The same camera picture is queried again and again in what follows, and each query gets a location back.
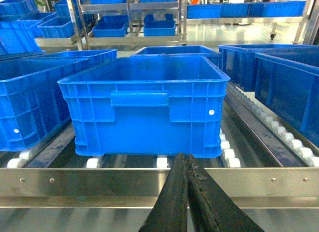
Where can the steel shelf rack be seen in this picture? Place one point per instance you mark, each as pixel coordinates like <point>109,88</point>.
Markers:
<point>268,169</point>

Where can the blue storage bin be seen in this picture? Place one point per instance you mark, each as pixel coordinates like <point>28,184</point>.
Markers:
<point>147,105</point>
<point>288,84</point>
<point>31,102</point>

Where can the blue rear right bin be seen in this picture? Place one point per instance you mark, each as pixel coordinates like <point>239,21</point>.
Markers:
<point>238,61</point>

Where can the blue centre storage bin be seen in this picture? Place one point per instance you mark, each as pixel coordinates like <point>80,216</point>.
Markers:
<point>147,105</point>

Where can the blue left storage bin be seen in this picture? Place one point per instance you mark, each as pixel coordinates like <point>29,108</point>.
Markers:
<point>31,102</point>

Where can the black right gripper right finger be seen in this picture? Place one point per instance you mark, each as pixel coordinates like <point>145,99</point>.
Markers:
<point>211,208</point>

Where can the blue rear left bin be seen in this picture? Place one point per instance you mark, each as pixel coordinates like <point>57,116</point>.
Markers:
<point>96,57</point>

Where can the background steel trolley rack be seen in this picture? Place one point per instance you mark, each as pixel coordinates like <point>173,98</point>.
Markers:
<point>134,9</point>

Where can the blue rear centre bin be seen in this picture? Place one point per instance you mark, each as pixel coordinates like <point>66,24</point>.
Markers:
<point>213,56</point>

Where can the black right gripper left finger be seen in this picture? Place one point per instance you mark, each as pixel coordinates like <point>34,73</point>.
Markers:
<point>169,213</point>

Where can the blue right storage bin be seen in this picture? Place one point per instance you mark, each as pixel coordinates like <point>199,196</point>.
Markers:
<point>288,84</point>

